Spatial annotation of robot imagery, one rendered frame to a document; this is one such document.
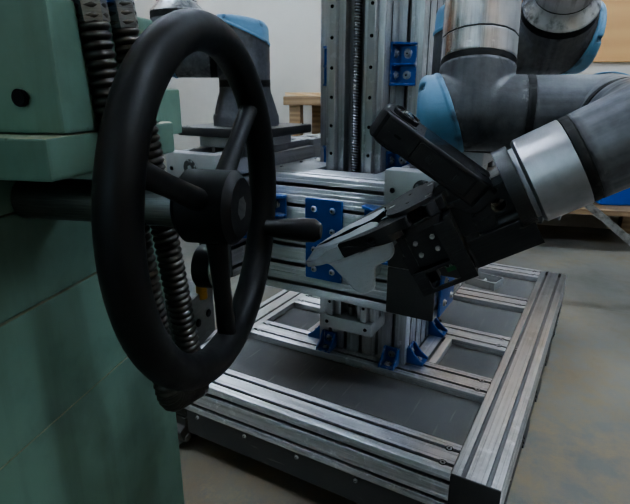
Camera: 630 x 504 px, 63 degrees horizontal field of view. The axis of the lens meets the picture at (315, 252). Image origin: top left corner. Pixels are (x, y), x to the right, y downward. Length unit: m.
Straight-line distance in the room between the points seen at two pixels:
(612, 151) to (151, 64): 0.33
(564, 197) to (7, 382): 0.49
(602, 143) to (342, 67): 0.80
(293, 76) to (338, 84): 2.71
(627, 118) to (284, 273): 0.86
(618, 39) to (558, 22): 2.88
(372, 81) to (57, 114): 0.81
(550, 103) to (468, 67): 0.08
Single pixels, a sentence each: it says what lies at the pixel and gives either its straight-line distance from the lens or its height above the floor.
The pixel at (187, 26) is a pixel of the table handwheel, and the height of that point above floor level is 0.94.
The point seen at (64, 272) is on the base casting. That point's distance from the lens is 0.56.
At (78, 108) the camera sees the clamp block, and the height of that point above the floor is 0.89.
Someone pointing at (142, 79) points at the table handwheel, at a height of 0.91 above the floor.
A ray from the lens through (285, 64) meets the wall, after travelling 3.90.
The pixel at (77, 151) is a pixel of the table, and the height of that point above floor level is 0.86.
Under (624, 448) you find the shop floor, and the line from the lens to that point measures 1.65.
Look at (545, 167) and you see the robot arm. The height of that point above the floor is 0.84.
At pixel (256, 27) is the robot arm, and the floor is 1.02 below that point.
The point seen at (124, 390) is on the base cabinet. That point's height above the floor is 0.55.
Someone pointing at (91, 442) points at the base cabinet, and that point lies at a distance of 0.65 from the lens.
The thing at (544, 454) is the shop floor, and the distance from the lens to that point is 1.54.
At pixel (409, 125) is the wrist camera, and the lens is 0.45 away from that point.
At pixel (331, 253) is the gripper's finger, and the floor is 0.75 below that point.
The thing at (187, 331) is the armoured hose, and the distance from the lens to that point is 0.52.
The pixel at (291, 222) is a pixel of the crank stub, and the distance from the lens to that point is 0.51.
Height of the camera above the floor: 0.90
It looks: 18 degrees down
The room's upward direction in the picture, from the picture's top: straight up
